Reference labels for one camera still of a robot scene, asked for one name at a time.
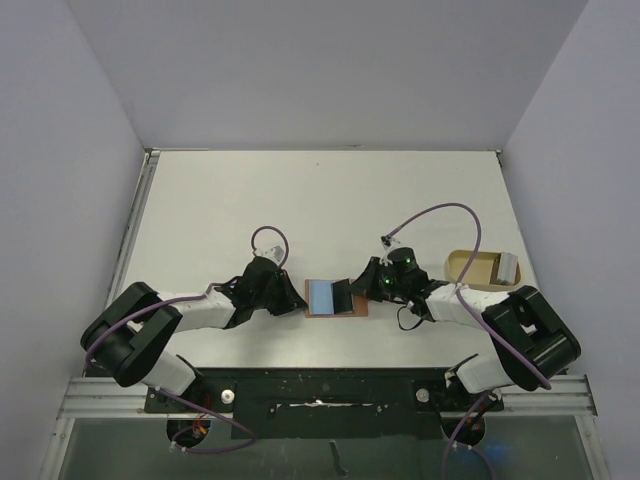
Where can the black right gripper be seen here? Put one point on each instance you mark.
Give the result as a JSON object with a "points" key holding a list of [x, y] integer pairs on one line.
{"points": [[370, 279]]}

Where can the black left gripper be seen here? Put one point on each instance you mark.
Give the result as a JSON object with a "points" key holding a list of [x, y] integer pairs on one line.
{"points": [[290, 298]]}

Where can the brown leather card holder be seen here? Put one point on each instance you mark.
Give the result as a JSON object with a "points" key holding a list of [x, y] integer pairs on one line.
{"points": [[318, 298]]}

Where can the black credit card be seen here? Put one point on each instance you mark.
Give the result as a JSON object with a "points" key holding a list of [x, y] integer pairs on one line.
{"points": [[342, 299]]}

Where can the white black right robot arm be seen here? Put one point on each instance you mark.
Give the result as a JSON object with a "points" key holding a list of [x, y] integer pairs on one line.
{"points": [[531, 342]]}

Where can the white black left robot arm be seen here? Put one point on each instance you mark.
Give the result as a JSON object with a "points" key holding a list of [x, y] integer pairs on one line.
{"points": [[128, 339]]}

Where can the grey credit card stack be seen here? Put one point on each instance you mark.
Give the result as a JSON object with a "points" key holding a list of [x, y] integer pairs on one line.
{"points": [[507, 268]]}

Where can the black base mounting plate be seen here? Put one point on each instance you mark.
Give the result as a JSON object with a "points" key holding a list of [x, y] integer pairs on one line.
{"points": [[331, 403]]}

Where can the beige oval tray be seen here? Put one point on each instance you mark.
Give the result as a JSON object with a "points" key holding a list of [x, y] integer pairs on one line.
{"points": [[480, 274]]}

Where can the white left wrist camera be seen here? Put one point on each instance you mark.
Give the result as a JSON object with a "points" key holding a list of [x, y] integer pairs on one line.
{"points": [[276, 254]]}

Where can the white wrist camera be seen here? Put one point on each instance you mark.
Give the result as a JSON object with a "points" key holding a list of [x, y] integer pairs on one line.
{"points": [[276, 254], [390, 243]]}

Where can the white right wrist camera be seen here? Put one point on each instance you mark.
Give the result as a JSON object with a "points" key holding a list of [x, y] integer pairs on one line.
{"points": [[390, 243]]}

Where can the aluminium left side rail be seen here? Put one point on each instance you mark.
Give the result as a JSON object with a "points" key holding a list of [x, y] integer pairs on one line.
{"points": [[144, 183]]}

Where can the aluminium rail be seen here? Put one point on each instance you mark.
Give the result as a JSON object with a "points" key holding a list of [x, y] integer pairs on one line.
{"points": [[144, 183], [102, 398]]}

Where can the aluminium front rail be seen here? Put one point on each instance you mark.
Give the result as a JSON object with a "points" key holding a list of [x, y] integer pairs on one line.
{"points": [[102, 398]]}

